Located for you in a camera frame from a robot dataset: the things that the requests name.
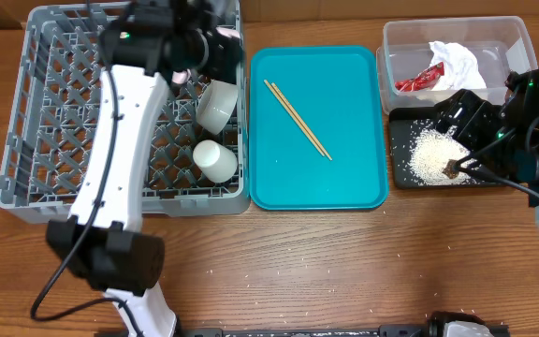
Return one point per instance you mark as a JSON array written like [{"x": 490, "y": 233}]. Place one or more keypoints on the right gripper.
[{"x": 458, "y": 121}]

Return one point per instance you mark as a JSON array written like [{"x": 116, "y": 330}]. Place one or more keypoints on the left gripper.
[{"x": 227, "y": 61}]

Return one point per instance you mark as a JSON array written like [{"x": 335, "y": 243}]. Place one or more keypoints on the grey bowl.
[{"x": 216, "y": 105}]

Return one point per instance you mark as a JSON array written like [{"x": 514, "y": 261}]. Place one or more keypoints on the large pink plate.
[{"x": 181, "y": 78}]

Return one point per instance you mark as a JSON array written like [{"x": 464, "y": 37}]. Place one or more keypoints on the brown food scrap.
[{"x": 450, "y": 170}]

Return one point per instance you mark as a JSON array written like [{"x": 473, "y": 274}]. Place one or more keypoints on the white napkin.
[{"x": 460, "y": 67}]

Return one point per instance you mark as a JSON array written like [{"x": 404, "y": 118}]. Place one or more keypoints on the wooden chopstick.
[
  {"x": 286, "y": 109},
  {"x": 307, "y": 130}
]

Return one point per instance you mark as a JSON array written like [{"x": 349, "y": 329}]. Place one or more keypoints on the red snack wrapper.
[{"x": 424, "y": 80}]

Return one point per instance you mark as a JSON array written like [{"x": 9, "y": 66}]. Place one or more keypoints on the white cup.
[{"x": 215, "y": 161}]

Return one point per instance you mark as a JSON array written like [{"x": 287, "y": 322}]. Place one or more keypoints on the small pink bowl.
[{"x": 227, "y": 32}]

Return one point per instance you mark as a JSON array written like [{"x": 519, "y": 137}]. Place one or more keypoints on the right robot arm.
[{"x": 520, "y": 170}]

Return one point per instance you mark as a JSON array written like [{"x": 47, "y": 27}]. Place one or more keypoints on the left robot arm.
[{"x": 101, "y": 241}]

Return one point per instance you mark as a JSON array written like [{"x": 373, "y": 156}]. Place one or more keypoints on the black waste tray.
[{"x": 404, "y": 125}]

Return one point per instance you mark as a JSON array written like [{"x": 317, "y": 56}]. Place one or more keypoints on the grey dishwasher rack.
[{"x": 53, "y": 121}]

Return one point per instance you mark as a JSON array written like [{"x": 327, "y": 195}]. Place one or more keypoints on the white rice pile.
[{"x": 431, "y": 152}]

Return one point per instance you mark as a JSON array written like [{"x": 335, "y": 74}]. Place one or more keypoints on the clear plastic bin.
[{"x": 499, "y": 44}]

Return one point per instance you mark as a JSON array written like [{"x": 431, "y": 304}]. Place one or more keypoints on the teal plastic tray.
[{"x": 335, "y": 91}]

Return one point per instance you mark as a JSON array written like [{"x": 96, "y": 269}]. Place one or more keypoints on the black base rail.
[{"x": 383, "y": 331}]

